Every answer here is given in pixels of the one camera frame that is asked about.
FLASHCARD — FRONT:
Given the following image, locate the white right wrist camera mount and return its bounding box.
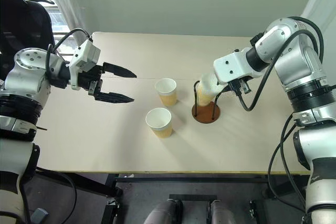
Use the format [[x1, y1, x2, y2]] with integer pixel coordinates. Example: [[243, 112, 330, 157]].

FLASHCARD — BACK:
[[213, 49, 260, 86]]

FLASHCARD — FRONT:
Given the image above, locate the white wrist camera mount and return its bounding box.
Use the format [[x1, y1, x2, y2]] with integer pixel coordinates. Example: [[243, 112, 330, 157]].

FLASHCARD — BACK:
[[213, 49, 260, 86], [69, 39, 102, 90]]

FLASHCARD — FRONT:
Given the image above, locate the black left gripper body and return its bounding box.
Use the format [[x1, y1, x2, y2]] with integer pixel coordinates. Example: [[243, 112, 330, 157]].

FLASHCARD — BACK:
[[78, 63, 104, 101]]

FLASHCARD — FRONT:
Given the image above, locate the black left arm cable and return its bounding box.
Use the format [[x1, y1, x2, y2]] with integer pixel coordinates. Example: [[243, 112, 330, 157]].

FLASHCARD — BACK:
[[45, 28, 94, 74]]

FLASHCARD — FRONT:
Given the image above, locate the window with bars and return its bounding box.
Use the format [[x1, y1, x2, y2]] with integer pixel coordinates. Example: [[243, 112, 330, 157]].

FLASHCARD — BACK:
[[12, 0, 79, 61]]

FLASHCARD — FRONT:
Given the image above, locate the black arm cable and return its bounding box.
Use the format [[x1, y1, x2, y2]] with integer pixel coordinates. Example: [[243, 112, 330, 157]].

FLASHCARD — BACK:
[[45, 28, 94, 74], [235, 16, 325, 112]]

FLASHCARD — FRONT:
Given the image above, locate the wire cup holder brown base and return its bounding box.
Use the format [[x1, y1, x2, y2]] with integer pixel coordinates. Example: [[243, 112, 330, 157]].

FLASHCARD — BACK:
[[192, 80, 222, 125]]

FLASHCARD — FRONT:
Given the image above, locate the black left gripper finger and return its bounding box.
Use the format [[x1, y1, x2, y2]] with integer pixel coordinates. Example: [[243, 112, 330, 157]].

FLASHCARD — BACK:
[[94, 91, 135, 104], [102, 62, 138, 79]]

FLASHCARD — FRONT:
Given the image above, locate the dark rounded grey shape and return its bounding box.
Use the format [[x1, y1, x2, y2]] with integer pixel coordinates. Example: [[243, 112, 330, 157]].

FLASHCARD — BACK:
[[208, 199, 237, 224], [143, 199, 183, 224]]

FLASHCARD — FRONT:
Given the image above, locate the stack of yellow paper cups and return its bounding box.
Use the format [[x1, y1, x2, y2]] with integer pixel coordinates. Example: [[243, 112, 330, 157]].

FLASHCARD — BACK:
[[196, 72, 224, 108]]

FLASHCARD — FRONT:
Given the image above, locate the grey block on floor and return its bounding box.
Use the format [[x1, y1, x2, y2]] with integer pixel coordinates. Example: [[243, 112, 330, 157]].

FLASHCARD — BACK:
[[30, 208, 50, 224]]

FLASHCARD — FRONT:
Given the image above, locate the yellow ribbed paper cup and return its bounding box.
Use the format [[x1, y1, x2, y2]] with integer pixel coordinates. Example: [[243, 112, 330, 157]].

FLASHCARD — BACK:
[[145, 107, 173, 139], [154, 78, 178, 108]]

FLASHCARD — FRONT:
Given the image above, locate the black office chair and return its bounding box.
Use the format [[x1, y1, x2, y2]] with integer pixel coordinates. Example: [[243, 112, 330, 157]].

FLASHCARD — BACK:
[[0, 0, 56, 78]]

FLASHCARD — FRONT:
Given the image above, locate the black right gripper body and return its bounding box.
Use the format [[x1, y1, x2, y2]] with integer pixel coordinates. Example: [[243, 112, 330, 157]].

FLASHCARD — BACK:
[[227, 75, 253, 95]]

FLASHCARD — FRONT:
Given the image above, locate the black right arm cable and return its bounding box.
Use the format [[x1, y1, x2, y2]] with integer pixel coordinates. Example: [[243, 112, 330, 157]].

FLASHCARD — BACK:
[[235, 16, 325, 112]]

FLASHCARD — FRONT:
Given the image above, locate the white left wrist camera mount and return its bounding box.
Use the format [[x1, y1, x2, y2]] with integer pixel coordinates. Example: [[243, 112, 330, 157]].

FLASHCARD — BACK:
[[69, 39, 102, 90]]

